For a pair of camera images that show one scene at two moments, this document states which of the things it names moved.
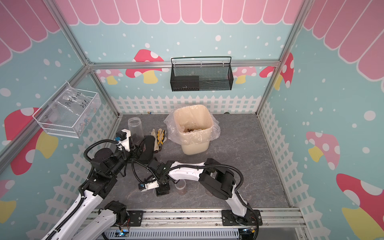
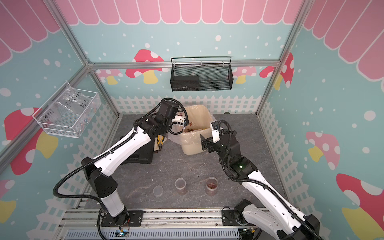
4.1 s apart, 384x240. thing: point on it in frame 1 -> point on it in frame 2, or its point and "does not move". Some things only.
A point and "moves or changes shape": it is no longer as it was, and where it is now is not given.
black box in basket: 185,83 does not move
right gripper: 161,191 -> 204,142
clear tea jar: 135,129 moves or changes shape
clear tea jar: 181,187 does not move
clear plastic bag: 72,112 does not move
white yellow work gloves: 160,139 does not move
